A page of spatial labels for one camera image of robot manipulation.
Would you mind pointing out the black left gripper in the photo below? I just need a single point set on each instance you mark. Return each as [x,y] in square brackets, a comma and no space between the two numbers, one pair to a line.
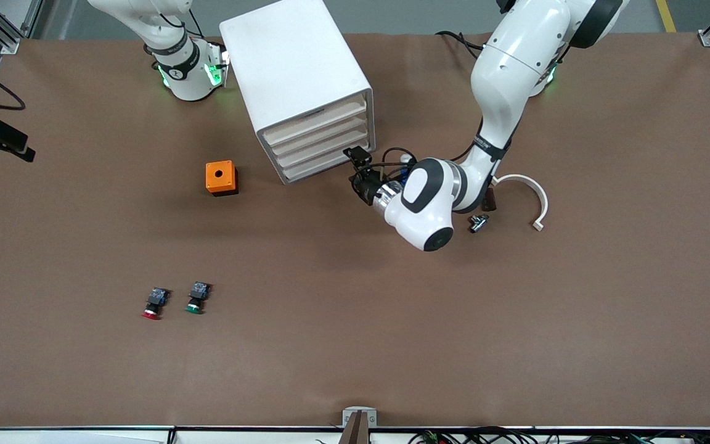
[367,187]

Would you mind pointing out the red push button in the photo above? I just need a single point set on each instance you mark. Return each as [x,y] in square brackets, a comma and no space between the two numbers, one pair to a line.
[156,299]

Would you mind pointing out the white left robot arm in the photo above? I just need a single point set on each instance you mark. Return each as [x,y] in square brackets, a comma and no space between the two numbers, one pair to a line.
[503,74]

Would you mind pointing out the green push button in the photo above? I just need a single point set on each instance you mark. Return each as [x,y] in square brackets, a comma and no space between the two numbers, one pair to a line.
[198,290]

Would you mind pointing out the brown paper table cover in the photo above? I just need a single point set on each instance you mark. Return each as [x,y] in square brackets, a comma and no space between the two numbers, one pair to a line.
[355,296]

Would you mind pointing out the metal T bolt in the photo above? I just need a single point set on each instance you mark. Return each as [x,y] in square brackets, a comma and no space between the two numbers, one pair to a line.
[478,223]

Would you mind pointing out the small brown block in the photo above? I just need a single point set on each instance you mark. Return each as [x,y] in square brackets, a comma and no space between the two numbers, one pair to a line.
[490,202]

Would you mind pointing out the orange box with hole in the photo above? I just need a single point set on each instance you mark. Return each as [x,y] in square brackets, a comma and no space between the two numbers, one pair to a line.
[213,184]

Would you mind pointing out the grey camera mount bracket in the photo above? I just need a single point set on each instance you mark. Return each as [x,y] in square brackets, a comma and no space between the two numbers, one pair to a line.
[349,419]

